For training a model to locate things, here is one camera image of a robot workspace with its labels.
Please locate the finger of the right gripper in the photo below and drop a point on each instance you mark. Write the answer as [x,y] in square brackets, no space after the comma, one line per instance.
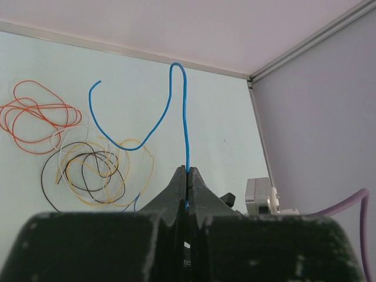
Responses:
[229,199]

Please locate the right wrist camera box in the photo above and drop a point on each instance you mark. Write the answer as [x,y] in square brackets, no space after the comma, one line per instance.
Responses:
[262,198]

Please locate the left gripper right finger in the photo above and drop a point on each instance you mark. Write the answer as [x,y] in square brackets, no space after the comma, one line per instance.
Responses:
[228,246]

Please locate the aluminium side rail right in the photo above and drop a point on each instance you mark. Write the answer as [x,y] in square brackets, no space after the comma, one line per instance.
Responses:
[260,131]

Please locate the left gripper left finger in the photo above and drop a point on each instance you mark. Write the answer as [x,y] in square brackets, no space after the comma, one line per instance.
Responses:
[147,245]

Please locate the aluminium corner post right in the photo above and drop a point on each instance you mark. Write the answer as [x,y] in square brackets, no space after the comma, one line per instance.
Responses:
[335,26]

